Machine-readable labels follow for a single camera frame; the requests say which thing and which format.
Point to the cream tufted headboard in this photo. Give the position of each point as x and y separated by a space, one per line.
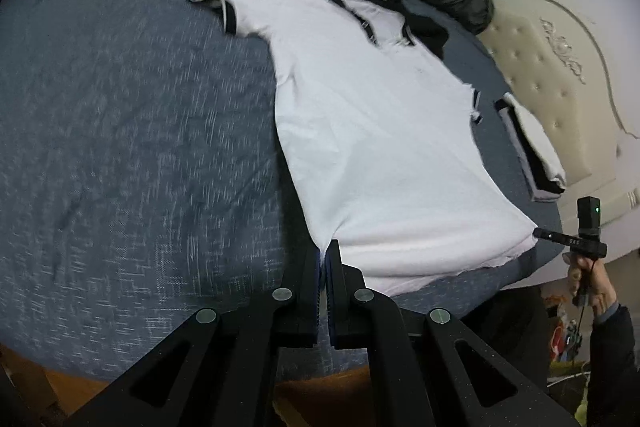
550 72

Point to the stack of folded clothes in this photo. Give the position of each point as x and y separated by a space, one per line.
527 157

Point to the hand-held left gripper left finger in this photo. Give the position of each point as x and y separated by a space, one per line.
310 302

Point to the white polo shirt black trim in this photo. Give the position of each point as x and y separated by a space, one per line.
390 147

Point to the person's right forearm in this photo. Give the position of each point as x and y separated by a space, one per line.
615 367

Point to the colourful clutter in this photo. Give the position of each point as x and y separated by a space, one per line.
565 342

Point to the black garment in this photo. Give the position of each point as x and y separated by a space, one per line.
430 29

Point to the person's right hand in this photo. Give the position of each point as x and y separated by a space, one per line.
602 292

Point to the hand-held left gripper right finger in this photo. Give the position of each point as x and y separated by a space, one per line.
335 302

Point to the folded white and black clothes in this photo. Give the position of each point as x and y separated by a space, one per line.
537 137
520 157

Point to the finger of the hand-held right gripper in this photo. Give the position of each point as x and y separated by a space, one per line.
549 235

